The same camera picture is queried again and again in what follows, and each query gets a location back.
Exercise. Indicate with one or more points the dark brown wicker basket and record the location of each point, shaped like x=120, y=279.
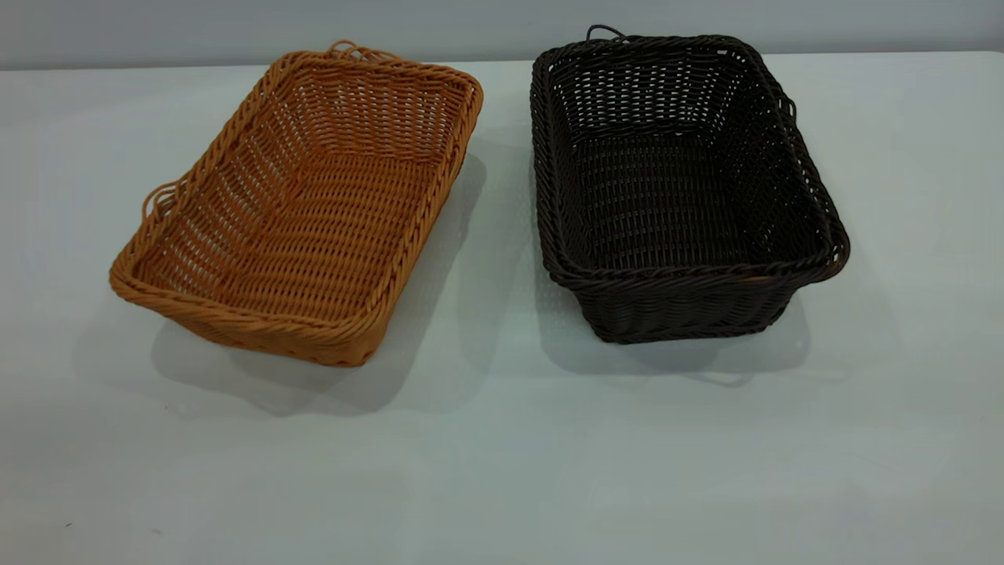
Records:
x=674, y=204

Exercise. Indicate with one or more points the light brown wicker basket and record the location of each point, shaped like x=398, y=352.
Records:
x=314, y=227

